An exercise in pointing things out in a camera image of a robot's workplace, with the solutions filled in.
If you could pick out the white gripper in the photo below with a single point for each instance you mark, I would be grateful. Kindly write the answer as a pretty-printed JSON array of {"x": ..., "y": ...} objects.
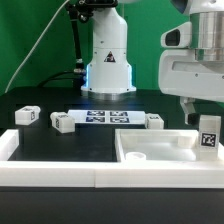
[{"x": 181, "y": 74}]

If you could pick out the white square tabletop part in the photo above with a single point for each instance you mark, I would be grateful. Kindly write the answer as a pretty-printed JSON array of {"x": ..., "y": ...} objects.
[{"x": 145, "y": 145}]

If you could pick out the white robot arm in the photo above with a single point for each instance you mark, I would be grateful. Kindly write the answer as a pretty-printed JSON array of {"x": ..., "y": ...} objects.
[{"x": 109, "y": 75}]

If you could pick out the white tag plate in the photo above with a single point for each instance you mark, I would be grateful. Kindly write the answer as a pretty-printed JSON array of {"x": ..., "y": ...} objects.
[{"x": 108, "y": 116}]

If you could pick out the white U-shaped fence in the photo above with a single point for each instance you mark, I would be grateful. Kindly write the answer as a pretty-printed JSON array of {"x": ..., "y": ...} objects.
[{"x": 154, "y": 174}]

